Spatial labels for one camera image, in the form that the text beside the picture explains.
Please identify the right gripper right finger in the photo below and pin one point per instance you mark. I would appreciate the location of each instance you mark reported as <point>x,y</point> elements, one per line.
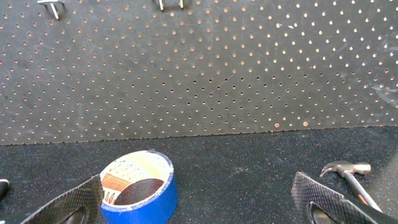
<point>323,199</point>

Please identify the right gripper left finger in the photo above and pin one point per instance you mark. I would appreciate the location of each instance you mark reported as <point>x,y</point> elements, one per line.
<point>79,194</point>

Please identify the hammer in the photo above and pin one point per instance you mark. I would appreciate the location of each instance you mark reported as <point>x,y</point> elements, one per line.
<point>348,169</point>

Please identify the roll of blue tape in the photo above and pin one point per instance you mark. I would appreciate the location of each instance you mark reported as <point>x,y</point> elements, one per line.
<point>155,208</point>

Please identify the black pegboard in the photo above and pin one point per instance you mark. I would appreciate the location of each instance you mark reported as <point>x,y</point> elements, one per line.
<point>199,77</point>

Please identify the metal hook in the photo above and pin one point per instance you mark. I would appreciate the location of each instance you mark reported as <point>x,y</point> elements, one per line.
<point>53,7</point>
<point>161,4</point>

